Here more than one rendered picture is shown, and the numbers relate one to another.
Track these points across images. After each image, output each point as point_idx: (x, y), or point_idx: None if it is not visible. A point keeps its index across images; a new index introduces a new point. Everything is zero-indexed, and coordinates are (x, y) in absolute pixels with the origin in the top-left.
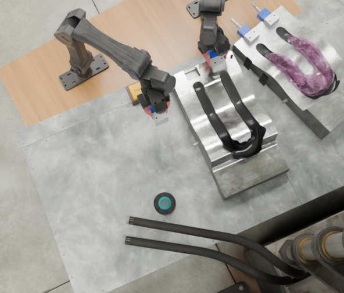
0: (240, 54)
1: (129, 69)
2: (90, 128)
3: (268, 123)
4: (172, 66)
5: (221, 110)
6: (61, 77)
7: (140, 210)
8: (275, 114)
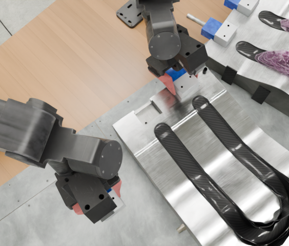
0: (214, 65)
1: (8, 151)
2: (4, 235)
3: None
4: (115, 105)
5: (210, 163)
6: None
7: None
8: None
